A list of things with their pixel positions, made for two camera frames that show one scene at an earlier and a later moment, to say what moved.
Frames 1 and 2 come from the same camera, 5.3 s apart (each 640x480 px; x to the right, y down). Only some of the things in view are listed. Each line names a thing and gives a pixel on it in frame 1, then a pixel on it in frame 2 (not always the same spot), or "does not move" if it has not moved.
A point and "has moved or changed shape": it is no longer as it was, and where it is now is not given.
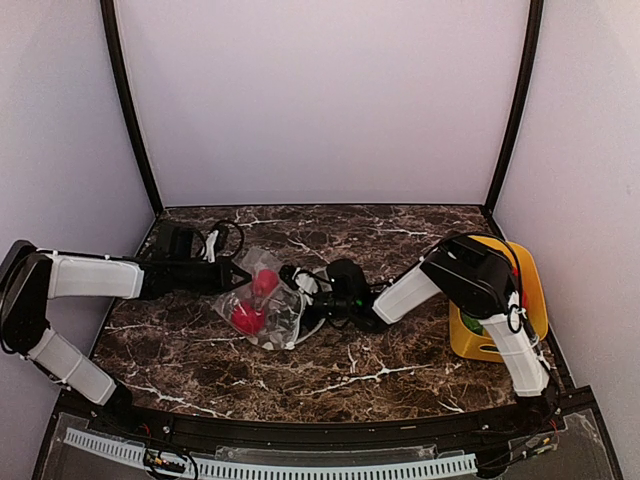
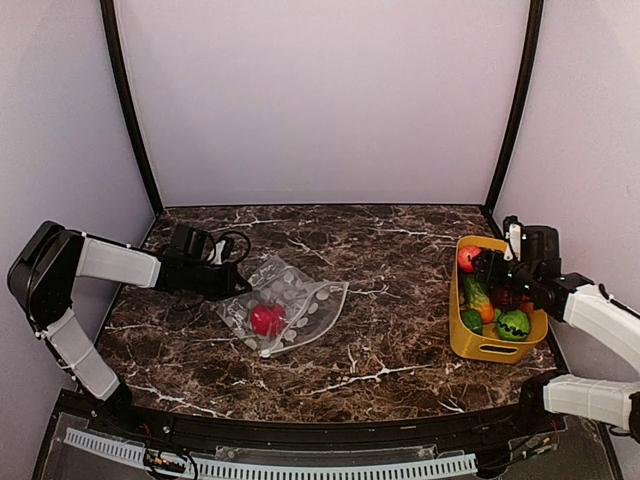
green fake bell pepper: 473,324 does not move
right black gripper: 311,320 -> 489,263
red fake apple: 247,317 -> 268,321
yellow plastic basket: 466,342 does not move
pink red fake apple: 265,282 has moved or changed shape
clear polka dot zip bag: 270,311 has moved or changed shape
